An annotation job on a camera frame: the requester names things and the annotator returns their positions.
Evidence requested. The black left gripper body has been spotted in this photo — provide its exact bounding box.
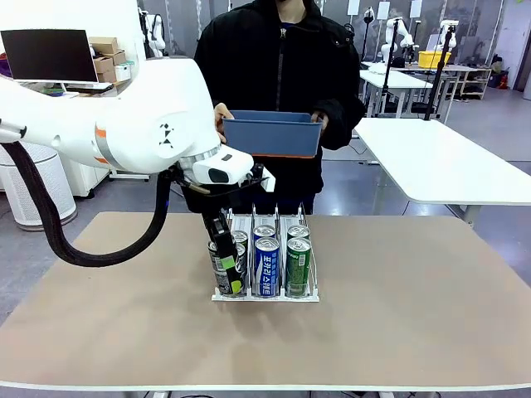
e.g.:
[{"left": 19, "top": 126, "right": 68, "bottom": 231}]
[{"left": 178, "top": 163, "right": 270, "bottom": 216}]

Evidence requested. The blue bin orange trim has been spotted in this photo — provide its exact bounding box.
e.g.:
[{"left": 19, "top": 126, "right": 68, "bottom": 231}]
[{"left": 222, "top": 109, "right": 324, "bottom": 159}]

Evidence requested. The black sleeved left forearm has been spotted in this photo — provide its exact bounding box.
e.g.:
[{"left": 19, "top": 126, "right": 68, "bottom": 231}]
[{"left": 317, "top": 97, "right": 367, "bottom": 151}]

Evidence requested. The blue white beverage can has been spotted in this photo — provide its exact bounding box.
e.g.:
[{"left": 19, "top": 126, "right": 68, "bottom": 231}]
[
  {"left": 253, "top": 224, "right": 277, "bottom": 244},
  {"left": 254, "top": 236, "right": 280, "bottom": 298}
]

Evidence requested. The green beverage can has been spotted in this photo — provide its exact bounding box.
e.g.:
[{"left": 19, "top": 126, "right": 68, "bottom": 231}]
[
  {"left": 286, "top": 224, "right": 311, "bottom": 241},
  {"left": 285, "top": 236, "right": 312, "bottom": 299}
]

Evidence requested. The person's right hand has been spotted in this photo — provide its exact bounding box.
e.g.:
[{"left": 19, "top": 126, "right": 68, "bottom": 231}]
[{"left": 214, "top": 102, "right": 233, "bottom": 144}]

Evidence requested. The person's left hand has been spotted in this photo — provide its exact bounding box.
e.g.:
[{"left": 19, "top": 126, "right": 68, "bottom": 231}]
[{"left": 310, "top": 110, "right": 330, "bottom": 142}]

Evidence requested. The wood top side table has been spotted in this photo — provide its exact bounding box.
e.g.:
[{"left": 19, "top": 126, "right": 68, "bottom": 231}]
[{"left": 108, "top": 168, "right": 150, "bottom": 182}]

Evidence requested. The black tripod pole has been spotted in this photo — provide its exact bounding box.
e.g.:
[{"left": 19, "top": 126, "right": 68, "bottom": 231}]
[
  {"left": 383, "top": 18, "right": 400, "bottom": 104},
  {"left": 423, "top": 24, "right": 454, "bottom": 122}
]

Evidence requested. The yellow plastic bin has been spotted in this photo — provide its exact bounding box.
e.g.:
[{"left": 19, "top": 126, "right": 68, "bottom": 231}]
[{"left": 417, "top": 50, "right": 451, "bottom": 70}]

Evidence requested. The person in black jacket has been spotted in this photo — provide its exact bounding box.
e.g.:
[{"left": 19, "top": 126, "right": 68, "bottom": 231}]
[{"left": 193, "top": 0, "right": 367, "bottom": 216}]

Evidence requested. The white cabinet wood top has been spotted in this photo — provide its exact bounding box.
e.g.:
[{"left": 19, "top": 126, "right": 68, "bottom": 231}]
[{"left": 61, "top": 157, "right": 111, "bottom": 198}]

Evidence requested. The white background table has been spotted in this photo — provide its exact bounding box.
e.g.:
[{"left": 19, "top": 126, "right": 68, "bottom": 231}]
[{"left": 358, "top": 68, "right": 435, "bottom": 119}]

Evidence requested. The large white table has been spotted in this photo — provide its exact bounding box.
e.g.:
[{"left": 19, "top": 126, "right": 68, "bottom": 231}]
[{"left": 352, "top": 118, "right": 531, "bottom": 227}]

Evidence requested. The white air purifier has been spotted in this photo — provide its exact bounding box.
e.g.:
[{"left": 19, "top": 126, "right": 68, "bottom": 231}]
[{"left": 0, "top": 143, "right": 79, "bottom": 232}]

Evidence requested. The black computer monitor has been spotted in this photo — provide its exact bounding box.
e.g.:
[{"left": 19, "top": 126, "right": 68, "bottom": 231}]
[{"left": 0, "top": 29, "right": 100, "bottom": 84}]

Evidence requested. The white wire can dispenser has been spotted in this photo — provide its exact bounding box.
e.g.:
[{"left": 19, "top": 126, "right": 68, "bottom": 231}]
[{"left": 211, "top": 200, "right": 321, "bottom": 303}]

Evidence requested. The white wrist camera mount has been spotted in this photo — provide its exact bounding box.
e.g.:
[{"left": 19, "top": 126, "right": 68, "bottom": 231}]
[{"left": 260, "top": 165, "right": 277, "bottom": 193}]

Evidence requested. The black corrugated cable hose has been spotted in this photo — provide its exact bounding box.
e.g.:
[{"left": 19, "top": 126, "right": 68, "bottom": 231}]
[{"left": 0, "top": 140, "right": 173, "bottom": 269}]

